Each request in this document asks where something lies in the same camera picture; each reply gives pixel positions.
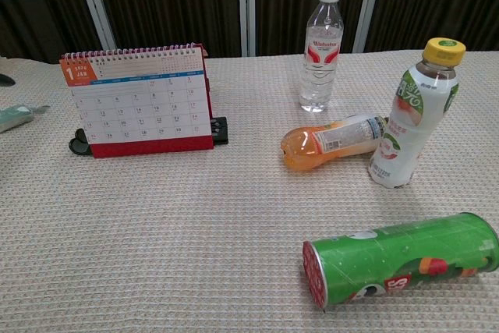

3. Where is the red 2026 spiral desk calendar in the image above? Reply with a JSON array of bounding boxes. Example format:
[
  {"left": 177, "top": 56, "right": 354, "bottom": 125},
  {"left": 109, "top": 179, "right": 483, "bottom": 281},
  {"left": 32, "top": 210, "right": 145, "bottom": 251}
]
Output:
[{"left": 58, "top": 41, "right": 216, "bottom": 159}]

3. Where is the teal packet at left edge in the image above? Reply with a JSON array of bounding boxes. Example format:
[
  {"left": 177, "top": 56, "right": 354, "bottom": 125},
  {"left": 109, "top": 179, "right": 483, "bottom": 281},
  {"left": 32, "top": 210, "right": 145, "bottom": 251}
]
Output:
[{"left": 0, "top": 104, "right": 51, "bottom": 134}]

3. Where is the black plastic stand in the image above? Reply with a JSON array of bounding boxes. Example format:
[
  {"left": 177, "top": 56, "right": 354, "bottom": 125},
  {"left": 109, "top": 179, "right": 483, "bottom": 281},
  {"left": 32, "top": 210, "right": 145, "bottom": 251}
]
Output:
[{"left": 68, "top": 77, "right": 229, "bottom": 157}]

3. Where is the beige woven tablecloth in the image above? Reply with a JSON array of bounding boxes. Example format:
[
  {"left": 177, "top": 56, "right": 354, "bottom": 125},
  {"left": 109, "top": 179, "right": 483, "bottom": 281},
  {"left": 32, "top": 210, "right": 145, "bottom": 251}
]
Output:
[{"left": 0, "top": 48, "right": 499, "bottom": 333}]

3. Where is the clear water bottle white cap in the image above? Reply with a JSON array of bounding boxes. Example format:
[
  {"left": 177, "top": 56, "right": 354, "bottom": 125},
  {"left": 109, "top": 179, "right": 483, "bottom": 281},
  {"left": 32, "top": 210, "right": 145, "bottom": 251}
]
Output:
[{"left": 298, "top": 0, "right": 346, "bottom": 113}]

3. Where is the orange drink bottle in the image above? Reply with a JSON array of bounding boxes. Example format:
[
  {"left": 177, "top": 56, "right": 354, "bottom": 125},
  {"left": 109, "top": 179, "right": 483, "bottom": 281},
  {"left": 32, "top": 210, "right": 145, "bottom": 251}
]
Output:
[{"left": 280, "top": 113, "right": 390, "bottom": 172}]

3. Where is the white drink bottle yellow cap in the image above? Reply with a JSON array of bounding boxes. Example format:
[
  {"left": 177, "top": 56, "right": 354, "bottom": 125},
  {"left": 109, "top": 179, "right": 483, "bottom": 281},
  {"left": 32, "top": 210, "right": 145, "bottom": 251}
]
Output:
[{"left": 367, "top": 37, "right": 467, "bottom": 189}]

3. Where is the green chips can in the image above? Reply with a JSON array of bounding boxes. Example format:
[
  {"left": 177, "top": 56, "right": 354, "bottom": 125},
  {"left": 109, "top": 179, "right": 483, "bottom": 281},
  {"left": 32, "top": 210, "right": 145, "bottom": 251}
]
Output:
[{"left": 302, "top": 211, "right": 499, "bottom": 309}]

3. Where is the white screen frame post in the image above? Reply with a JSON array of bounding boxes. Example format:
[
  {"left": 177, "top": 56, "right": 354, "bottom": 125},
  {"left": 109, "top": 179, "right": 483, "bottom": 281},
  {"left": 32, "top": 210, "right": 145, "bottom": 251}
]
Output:
[
  {"left": 71, "top": 0, "right": 118, "bottom": 52},
  {"left": 236, "top": 0, "right": 257, "bottom": 58},
  {"left": 352, "top": 0, "right": 388, "bottom": 54}
]

